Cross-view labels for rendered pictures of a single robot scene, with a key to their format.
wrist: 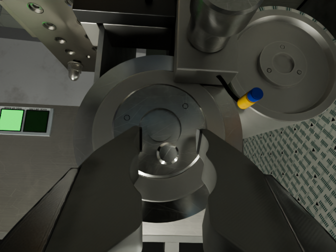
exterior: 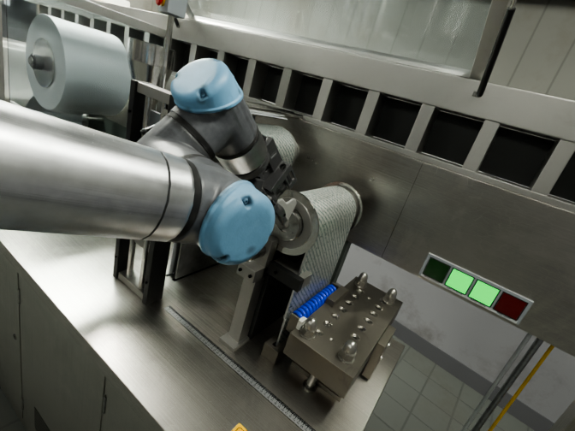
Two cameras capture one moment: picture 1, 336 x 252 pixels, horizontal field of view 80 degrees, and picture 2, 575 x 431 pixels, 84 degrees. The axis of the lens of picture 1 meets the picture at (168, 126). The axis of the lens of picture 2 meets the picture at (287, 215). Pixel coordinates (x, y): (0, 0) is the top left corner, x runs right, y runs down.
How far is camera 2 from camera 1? 56 cm
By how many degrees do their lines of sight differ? 27
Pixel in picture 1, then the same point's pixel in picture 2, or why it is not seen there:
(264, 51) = not seen: hidden behind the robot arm
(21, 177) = (465, 227)
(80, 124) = (313, 238)
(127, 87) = (293, 244)
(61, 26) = (359, 315)
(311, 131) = not seen: hidden behind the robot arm
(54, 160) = (432, 230)
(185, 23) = (265, 256)
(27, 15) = (373, 331)
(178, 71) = (272, 240)
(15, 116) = (453, 282)
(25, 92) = not seen: outside the picture
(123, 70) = (294, 251)
